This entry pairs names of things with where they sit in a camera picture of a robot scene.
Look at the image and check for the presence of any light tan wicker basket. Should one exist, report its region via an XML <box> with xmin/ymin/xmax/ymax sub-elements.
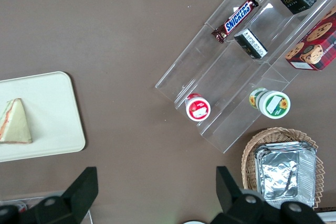
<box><xmin>241</xmin><ymin>126</ymin><xmax>325</xmax><ymax>210</ymax></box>

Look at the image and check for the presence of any red lid yogurt cup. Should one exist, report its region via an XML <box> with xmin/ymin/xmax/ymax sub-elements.
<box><xmin>184</xmin><ymin>93</ymin><xmax>212</xmax><ymax>122</ymax></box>

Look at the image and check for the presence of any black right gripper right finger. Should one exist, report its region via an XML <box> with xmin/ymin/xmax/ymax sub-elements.
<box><xmin>209</xmin><ymin>166</ymin><xmax>325</xmax><ymax>224</ymax></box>

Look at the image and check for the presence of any red cookie box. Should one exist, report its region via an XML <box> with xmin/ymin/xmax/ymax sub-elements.
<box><xmin>285</xmin><ymin>6</ymin><xmax>336</xmax><ymax>71</ymax></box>

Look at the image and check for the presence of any clear acrylic stepped display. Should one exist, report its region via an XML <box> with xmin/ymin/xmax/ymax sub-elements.
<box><xmin>154</xmin><ymin>0</ymin><xmax>336</xmax><ymax>154</ymax></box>

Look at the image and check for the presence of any triangle sandwich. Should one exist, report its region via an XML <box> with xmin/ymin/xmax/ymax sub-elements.
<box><xmin>0</xmin><ymin>98</ymin><xmax>33</xmax><ymax>145</ymax></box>

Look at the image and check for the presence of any cream rectangular tray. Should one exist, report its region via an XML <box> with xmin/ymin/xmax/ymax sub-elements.
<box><xmin>0</xmin><ymin>71</ymin><xmax>87</xmax><ymax>163</ymax></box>

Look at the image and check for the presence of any snickers chocolate bar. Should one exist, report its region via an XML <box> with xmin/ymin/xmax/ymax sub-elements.
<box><xmin>211</xmin><ymin>0</ymin><xmax>259</xmax><ymax>45</ymax></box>

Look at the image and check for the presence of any stack of foil containers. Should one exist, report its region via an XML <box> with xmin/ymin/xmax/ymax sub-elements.
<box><xmin>253</xmin><ymin>141</ymin><xmax>317</xmax><ymax>209</ymax></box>

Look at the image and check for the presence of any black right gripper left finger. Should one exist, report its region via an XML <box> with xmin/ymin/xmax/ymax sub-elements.
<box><xmin>0</xmin><ymin>166</ymin><xmax>99</xmax><ymax>224</ymax></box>

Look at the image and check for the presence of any green lid yogurt cup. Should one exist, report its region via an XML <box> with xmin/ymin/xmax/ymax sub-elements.
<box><xmin>248</xmin><ymin>87</ymin><xmax>291</xmax><ymax>120</ymax></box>

